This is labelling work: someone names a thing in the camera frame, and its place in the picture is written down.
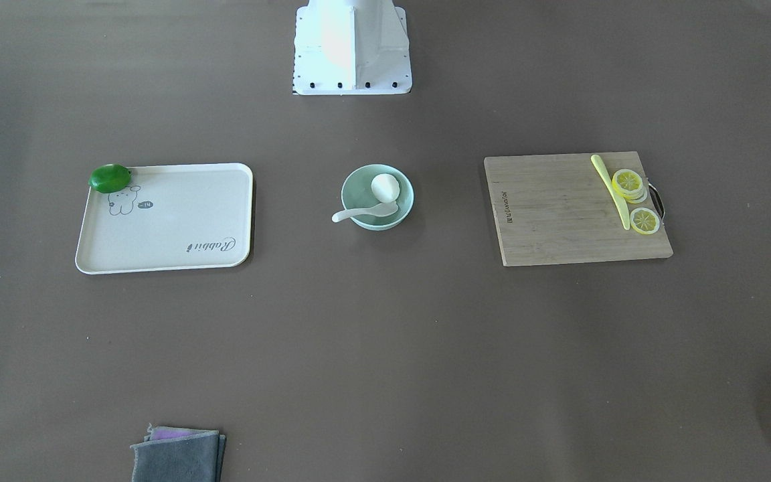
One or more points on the mint green bowl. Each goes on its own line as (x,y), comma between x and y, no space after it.
(357,192)

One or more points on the folded grey cloth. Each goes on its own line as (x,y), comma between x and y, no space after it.
(179,454)

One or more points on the single lemon slice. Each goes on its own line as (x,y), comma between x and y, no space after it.
(645,221)

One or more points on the cream rabbit tray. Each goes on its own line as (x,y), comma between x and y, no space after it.
(170,217)

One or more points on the wooden cutting board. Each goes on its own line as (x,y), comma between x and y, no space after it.
(555,209)

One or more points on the yellow plastic knife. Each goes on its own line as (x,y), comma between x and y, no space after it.
(618,200)

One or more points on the green lime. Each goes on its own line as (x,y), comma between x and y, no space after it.
(109,178)

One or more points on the white steamed bun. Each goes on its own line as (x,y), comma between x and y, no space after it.
(385,188)

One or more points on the front stacked lemon slice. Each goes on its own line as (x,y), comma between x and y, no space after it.
(627,180)

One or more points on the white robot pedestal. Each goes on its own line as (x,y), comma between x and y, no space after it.
(357,48)

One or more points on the white ceramic spoon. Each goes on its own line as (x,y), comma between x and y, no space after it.
(378,210)

